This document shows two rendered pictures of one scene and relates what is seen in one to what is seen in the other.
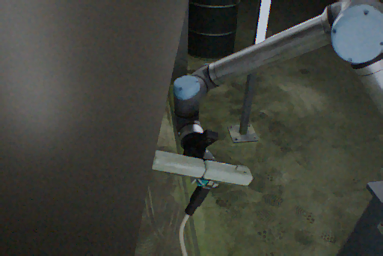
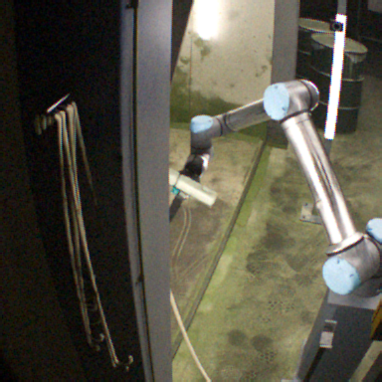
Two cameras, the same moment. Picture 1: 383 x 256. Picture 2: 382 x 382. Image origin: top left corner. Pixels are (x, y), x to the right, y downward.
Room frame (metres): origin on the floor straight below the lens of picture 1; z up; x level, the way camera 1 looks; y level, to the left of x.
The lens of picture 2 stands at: (-0.68, -0.75, 1.84)
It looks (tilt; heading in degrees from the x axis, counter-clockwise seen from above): 35 degrees down; 26
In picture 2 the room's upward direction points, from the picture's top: 2 degrees clockwise
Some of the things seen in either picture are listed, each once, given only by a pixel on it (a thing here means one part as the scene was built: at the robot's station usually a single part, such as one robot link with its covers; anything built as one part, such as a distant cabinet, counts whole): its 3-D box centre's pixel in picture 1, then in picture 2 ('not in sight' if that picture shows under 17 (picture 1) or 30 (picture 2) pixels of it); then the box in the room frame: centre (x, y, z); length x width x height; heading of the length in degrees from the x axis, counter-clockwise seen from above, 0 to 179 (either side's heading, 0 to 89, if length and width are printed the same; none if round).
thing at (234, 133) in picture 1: (242, 133); (314, 214); (1.86, -0.41, 0.01); 0.20 x 0.20 x 0.01; 9
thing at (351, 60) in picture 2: (212, 13); (335, 83); (3.39, -0.21, 0.44); 0.59 x 0.58 x 0.89; 24
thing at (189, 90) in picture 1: (188, 95); (203, 131); (0.93, 0.01, 0.91); 0.12 x 0.09 x 0.12; 152
